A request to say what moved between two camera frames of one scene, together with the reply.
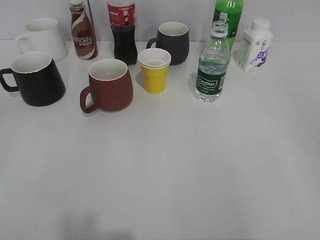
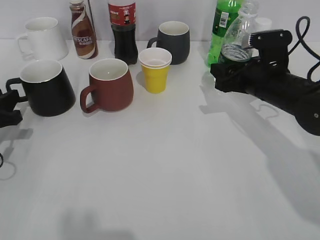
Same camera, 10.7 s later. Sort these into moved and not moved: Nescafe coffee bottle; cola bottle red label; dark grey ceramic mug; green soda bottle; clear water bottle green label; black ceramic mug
Moved: black ceramic mug; clear water bottle green label
Not moved: dark grey ceramic mug; Nescafe coffee bottle; green soda bottle; cola bottle red label
